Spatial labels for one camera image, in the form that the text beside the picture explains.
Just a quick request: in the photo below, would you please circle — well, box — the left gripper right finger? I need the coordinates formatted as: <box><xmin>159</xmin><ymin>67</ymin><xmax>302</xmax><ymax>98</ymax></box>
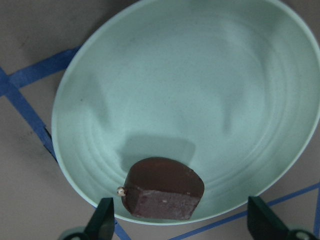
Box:
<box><xmin>247</xmin><ymin>196</ymin><xmax>318</xmax><ymax>240</ymax></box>

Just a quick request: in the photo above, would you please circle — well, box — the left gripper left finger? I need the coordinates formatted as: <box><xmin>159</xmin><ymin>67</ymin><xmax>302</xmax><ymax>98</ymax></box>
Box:
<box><xmin>58</xmin><ymin>197</ymin><xmax>115</xmax><ymax>240</ymax></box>

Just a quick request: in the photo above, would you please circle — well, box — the brown chocolate bun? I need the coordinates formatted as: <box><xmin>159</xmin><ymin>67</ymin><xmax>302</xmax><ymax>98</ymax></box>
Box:
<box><xmin>117</xmin><ymin>157</ymin><xmax>205</xmax><ymax>221</ymax></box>

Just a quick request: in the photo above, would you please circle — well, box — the mint green plate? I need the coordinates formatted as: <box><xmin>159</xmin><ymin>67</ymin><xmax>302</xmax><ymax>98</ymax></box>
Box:
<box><xmin>51</xmin><ymin>0</ymin><xmax>320</xmax><ymax>226</ymax></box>

